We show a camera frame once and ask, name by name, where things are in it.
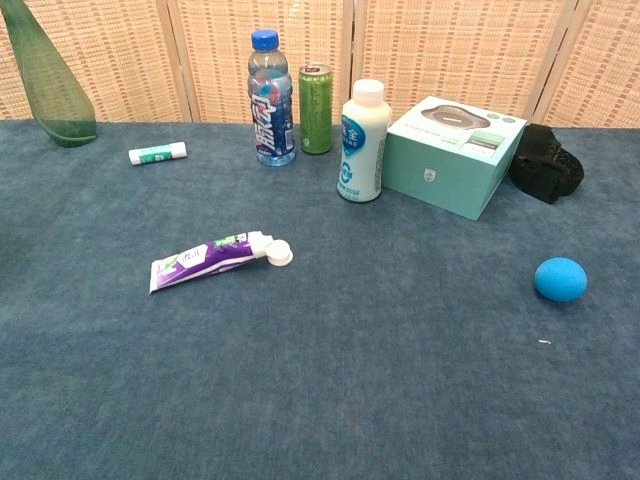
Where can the white milk bottle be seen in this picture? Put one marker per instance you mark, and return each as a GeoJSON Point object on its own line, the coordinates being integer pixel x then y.
{"type": "Point", "coordinates": [360, 150]}

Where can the teal product box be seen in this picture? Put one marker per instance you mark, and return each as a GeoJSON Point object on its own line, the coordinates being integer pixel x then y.
{"type": "Point", "coordinates": [440, 170]}

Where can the green spray bottle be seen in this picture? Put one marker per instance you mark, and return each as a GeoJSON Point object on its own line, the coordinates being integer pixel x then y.
{"type": "Point", "coordinates": [55, 95]}

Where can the green drink can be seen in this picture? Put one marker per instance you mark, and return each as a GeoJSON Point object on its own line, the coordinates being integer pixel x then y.
{"type": "Point", "coordinates": [316, 115]}

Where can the blue sports drink bottle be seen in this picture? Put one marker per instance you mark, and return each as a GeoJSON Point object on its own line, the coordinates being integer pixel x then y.
{"type": "Point", "coordinates": [272, 115]}

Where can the blue felt table cover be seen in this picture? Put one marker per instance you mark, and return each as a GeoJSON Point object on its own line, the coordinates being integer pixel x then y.
{"type": "Point", "coordinates": [320, 375]}

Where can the woven bamboo folding screen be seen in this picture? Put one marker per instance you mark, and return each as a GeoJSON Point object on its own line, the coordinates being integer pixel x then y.
{"type": "Point", "coordinates": [450, 55]}

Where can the white green glue stick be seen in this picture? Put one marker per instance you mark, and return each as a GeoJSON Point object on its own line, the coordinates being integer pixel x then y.
{"type": "Point", "coordinates": [157, 153]}

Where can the purple white toothpaste tube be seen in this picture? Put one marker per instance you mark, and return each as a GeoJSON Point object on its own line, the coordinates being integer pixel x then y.
{"type": "Point", "coordinates": [210, 257]}

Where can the blue foam ball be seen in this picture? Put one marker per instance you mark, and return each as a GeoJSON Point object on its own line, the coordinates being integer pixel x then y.
{"type": "Point", "coordinates": [561, 280]}

